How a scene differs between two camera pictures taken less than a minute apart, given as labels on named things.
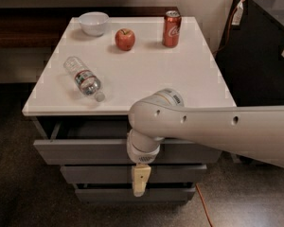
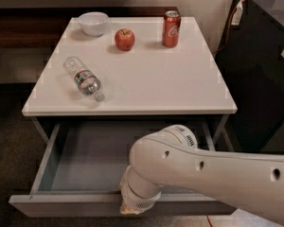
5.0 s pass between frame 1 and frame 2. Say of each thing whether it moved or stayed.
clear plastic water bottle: stayed
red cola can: stayed
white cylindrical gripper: moved
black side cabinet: stayed
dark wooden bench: stayed
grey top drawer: moved
